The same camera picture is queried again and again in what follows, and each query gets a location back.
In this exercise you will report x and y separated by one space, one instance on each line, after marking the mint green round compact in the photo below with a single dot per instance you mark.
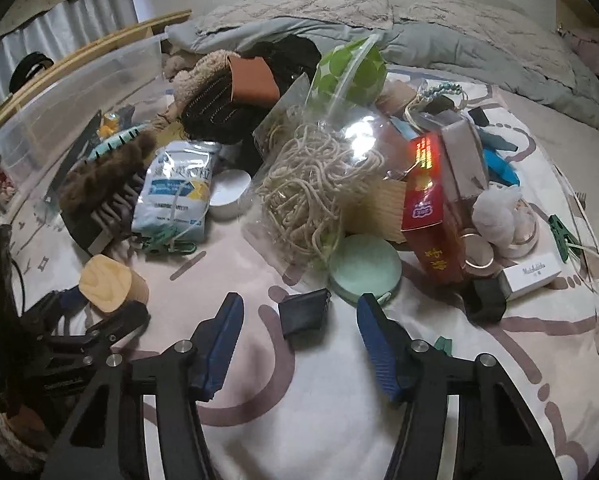
364 264

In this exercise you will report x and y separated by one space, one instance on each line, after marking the white round jar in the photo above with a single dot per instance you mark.
226 192

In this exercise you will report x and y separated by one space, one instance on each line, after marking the beige fluffy slipper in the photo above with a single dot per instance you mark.
187 83

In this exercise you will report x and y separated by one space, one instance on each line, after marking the red carton box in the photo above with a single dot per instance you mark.
428 224

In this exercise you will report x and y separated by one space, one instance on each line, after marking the grey blue duvet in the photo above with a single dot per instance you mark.
421 45

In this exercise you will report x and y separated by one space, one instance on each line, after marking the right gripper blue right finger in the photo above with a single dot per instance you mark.
389 348

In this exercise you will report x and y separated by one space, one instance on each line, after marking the beige quilted pillow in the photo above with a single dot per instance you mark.
355 13
508 30

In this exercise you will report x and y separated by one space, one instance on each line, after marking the clear plastic storage bin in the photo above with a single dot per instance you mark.
41 132

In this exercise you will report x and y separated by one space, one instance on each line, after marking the black cap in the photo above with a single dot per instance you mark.
32 64

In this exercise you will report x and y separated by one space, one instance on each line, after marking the green polka dot pouch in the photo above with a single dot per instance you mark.
352 73

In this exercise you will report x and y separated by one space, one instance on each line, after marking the wooden cylinder block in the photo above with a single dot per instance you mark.
109 284

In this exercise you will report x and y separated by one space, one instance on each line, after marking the grey curtain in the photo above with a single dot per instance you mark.
67 27

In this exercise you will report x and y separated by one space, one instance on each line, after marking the teal hair comb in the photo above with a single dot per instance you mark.
118 139

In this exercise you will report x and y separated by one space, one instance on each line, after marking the yellow toy gadget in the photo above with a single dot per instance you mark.
110 124

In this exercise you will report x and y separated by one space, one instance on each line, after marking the blue white medicine pouch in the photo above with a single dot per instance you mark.
176 190

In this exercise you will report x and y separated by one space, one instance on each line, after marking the green clothespin right side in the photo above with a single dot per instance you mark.
566 242

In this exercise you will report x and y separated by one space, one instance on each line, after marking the bag of beige cord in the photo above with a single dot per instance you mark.
314 168

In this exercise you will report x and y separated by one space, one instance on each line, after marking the wooden headboard shelf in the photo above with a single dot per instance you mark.
85 55

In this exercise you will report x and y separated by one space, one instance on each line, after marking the roll of tape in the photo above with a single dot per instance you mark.
526 233

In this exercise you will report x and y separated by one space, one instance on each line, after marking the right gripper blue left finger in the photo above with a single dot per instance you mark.
214 342

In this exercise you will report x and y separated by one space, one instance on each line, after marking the brown furry scrunchie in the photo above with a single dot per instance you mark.
106 188

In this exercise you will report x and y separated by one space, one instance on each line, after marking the small white box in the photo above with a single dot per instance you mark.
529 275

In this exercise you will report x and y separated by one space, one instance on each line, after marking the small black pouch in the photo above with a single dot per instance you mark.
304 313

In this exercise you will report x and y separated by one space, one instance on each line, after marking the white fluffy pouf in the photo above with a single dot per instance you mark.
494 214

